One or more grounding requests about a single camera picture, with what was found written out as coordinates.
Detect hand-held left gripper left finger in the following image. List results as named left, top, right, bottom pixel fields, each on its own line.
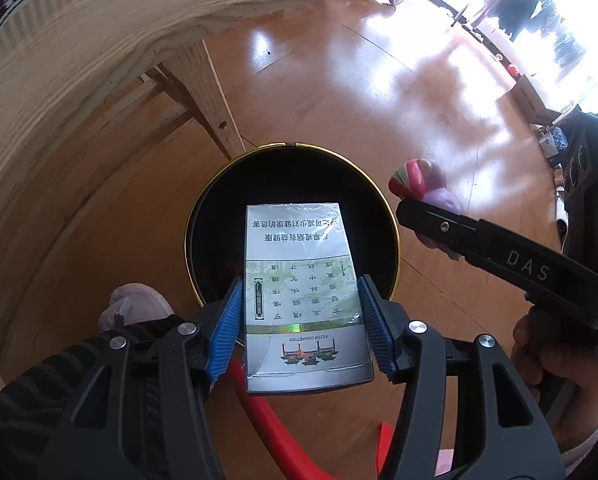
left=36, top=275, right=247, bottom=480

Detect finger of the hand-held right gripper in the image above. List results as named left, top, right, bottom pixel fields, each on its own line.
left=395, top=198, right=484, bottom=262

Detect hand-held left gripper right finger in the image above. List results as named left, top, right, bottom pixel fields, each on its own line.
left=356, top=274, right=566, bottom=480

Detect silver cigarette box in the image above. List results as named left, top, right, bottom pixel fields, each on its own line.
left=243, top=202, right=376, bottom=395

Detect black trash bin gold rim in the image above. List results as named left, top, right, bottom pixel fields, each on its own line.
left=185, top=141, right=402, bottom=311

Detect person's right hand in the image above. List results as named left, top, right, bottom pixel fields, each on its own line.
left=511, top=309, right=598, bottom=453

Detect pastel plastic toy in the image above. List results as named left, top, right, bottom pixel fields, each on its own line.
left=388, top=158, right=464, bottom=216

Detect pink slipper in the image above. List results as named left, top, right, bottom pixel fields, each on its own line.
left=99, top=283, right=177, bottom=333

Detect red plastic stool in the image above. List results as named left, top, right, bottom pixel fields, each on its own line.
left=226, top=360, right=394, bottom=480

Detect cardboard box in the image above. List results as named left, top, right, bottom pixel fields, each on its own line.
left=509, top=75, right=550, bottom=116

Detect dark clothes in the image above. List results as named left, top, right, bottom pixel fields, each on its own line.
left=481, top=0, right=562, bottom=43

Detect wooden table leg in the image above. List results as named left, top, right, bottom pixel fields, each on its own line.
left=139, top=40, right=247, bottom=161

